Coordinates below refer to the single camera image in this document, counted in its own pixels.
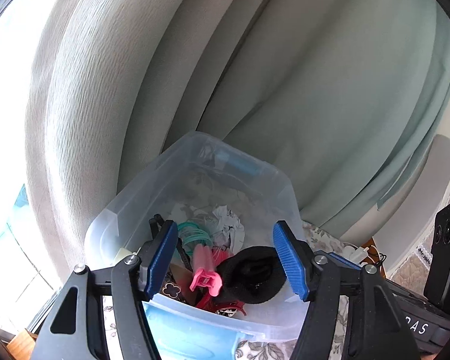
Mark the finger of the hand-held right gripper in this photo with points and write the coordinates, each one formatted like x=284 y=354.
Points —
x=341 y=259

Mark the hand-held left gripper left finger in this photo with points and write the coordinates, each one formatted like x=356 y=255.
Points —
x=159 y=258

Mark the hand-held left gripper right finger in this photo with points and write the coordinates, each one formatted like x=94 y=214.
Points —
x=290 y=262

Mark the teal plastic bangles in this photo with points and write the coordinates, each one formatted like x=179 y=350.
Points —
x=189 y=240

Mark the pink hair clip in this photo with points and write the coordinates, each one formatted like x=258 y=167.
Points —
x=206 y=279

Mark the clear plastic storage container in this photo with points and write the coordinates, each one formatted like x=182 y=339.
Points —
x=135 y=210

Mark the red hair claw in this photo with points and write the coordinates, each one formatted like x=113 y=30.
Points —
x=204 y=302

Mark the white paper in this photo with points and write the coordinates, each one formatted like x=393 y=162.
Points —
x=225 y=228

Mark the black-and-white spotted scrunchie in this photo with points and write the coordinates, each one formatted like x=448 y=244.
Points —
x=227 y=309

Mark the white charger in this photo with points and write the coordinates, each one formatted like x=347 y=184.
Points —
x=354 y=254

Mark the floral fleece blanket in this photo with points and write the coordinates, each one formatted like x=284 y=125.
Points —
x=322 y=234

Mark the beige quilted lace cover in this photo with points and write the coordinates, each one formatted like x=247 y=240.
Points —
x=408 y=270

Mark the grey-green curtain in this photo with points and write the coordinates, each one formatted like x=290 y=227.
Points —
x=247 y=82

